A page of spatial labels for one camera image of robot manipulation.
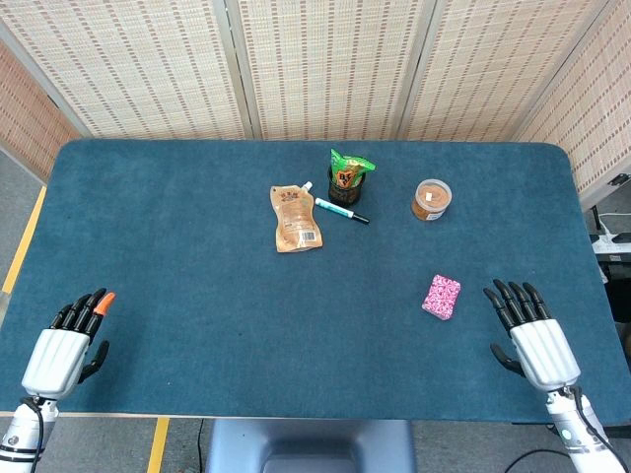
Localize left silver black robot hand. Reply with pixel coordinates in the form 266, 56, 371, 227
21, 288, 117, 400

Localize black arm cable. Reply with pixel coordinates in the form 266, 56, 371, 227
556, 386, 620, 462
19, 396, 46, 473

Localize orange spout pouch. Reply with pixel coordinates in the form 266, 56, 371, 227
268, 180, 325, 254

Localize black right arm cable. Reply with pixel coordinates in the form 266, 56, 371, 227
556, 386, 620, 462

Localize clear jar of rubber bands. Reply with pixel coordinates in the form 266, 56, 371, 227
411, 178, 454, 223

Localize white power strip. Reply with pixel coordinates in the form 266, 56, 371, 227
590, 231, 631, 255

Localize black floor cable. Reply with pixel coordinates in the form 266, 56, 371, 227
502, 446, 574, 473

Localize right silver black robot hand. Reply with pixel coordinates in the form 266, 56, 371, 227
482, 278, 582, 395

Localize blue felt table cover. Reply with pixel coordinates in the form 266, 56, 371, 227
0, 139, 631, 428

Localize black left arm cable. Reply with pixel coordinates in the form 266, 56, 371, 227
19, 396, 46, 473

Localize white power cord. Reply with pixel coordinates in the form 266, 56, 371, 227
597, 211, 631, 236

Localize pink patterned block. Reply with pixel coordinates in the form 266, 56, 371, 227
421, 274, 462, 322

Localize green snack bag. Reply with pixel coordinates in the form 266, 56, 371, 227
329, 148, 378, 189

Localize black mesh pen holder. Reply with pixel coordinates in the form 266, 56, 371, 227
327, 165, 367, 206

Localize woven bamboo screen panel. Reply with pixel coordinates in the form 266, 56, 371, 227
398, 0, 617, 144
0, 0, 247, 142
0, 38, 83, 183
226, 0, 438, 143
512, 0, 631, 211

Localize teal white marker pen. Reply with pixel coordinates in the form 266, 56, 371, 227
314, 197, 371, 227

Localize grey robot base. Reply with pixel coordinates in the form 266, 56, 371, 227
204, 418, 418, 473

